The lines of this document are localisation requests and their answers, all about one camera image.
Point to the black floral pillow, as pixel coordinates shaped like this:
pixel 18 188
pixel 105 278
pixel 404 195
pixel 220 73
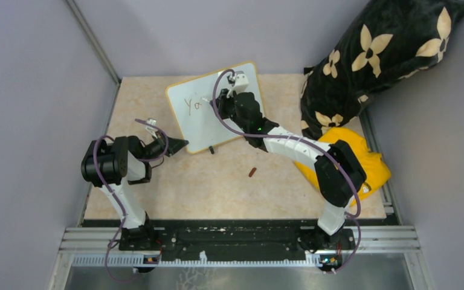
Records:
pixel 387 42

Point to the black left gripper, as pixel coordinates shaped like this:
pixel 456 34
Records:
pixel 174 145

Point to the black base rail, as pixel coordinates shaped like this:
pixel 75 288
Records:
pixel 220 240

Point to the yellow cloth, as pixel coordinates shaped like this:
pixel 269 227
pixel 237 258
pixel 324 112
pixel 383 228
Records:
pixel 376 170

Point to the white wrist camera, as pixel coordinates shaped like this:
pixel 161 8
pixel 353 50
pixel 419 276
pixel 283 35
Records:
pixel 239 83
pixel 150 122

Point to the yellow framed whiteboard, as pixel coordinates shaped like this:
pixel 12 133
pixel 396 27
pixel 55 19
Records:
pixel 195 118

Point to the red marker cap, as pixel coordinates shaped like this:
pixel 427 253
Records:
pixel 251 173

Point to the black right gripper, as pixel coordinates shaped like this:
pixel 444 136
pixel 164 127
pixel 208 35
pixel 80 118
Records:
pixel 223 100

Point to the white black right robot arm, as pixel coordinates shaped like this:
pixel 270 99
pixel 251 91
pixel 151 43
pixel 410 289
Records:
pixel 339 172

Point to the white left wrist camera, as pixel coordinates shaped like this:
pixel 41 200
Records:
pixel 150 122

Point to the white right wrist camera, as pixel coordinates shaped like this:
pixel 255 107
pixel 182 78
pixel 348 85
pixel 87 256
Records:
pixel 239 83

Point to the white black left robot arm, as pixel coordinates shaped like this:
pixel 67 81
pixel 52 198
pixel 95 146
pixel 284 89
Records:
pixel 116 166

